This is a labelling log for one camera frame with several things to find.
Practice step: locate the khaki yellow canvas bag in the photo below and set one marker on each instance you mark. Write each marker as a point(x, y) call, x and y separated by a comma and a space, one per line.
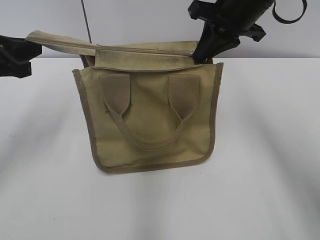
point(147, 106)

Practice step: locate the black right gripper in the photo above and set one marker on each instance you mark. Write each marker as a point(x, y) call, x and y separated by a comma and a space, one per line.
point(226, 20)

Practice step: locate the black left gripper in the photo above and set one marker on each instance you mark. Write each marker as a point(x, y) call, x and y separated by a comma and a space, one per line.
point(10, 66)

